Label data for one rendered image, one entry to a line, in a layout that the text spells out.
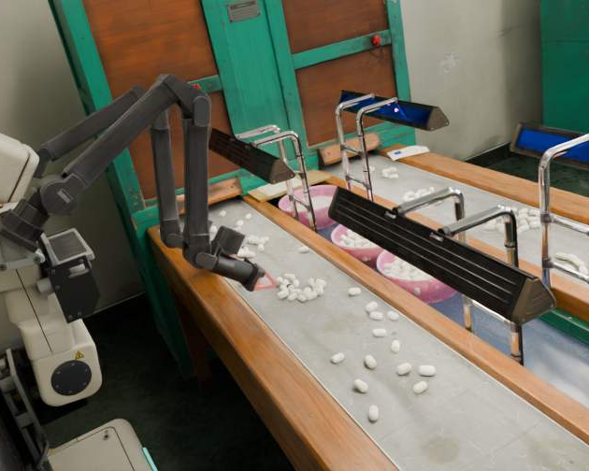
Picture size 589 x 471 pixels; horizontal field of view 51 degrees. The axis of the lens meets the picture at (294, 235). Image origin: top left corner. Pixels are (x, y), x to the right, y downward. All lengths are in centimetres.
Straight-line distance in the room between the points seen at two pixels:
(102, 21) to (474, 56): 278
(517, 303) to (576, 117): 350
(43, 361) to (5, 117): 169
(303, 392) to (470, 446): 37
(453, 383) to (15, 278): 108
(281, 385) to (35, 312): 70
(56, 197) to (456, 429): 96
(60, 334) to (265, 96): 133
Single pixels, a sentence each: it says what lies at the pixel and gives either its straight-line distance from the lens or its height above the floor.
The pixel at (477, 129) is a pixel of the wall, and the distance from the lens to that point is 460.
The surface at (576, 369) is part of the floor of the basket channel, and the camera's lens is 152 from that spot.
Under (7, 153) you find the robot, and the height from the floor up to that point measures 133.
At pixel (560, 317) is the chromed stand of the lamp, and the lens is 162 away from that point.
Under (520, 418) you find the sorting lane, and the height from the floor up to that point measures 74.
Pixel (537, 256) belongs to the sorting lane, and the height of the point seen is 74.
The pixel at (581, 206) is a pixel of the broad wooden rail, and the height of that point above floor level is 76.
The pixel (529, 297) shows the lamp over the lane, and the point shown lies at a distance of 99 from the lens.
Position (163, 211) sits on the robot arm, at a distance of 190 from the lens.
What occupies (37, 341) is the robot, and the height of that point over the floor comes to 86.
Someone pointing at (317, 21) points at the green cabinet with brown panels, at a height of 137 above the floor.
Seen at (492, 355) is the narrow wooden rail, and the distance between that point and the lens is 141.
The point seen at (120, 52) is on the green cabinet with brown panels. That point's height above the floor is 143.
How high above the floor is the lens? 160
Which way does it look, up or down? 24 degrees down
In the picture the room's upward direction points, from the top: 12 degrees counter-clockwise
